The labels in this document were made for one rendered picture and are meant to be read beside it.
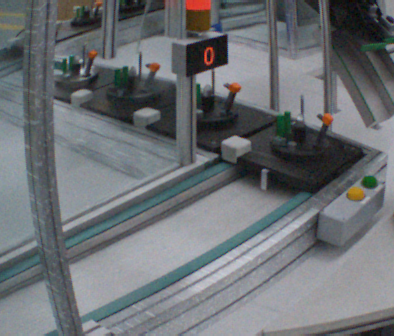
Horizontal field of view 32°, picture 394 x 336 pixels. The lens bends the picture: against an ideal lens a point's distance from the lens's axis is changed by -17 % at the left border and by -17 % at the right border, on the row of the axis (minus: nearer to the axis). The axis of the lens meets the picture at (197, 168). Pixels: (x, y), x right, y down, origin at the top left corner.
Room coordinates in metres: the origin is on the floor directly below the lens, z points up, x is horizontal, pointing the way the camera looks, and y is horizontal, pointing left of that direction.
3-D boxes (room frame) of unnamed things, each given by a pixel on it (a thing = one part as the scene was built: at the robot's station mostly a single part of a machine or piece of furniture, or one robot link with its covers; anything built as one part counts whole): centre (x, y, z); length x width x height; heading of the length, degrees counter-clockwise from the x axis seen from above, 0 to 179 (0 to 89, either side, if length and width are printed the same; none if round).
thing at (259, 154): (1.51, -0.22, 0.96); 0.24 x 0.24 x 0.02; 49
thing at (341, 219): (1.30, -0.32, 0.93); 0.21 x 0.07 x 0.06; 139
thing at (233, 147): (1.50, -0.08, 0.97); 0.05 x 0.05 x 0.04; 49
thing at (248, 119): (1.67, -0.02, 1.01); 0.24 x 0.24 x 0.13; 49
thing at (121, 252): (1.30, 0.00, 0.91); 0.84 x 0.28 x 0.10; 139
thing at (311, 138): (1.51, -0.22, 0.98); 0.14 x 0.14 x 0.02
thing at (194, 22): (1.44, 0.00, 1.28); 0.05 x 0.05 x 0.05
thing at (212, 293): (1.20, -0.15, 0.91); 0.89 x 0.06 x 0.11; 139
